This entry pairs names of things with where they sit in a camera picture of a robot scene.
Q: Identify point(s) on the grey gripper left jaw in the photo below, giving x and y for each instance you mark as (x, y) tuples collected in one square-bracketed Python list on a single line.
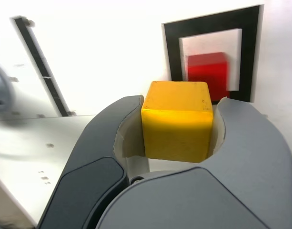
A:
[(93, 167)]

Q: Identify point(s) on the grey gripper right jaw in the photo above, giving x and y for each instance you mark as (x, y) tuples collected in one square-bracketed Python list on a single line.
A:
[(231, 190)]

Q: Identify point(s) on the yellow cube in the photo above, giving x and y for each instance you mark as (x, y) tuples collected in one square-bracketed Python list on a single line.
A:
[(176, 124)]

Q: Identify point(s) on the red cube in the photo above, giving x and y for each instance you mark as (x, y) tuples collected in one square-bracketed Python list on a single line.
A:
[(207, 71)]

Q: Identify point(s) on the black tape square outline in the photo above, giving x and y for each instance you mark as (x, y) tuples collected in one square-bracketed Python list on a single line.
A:
[(173, 47)]

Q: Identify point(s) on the black tape strip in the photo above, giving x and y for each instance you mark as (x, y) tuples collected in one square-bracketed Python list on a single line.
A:
[(42, 66)]

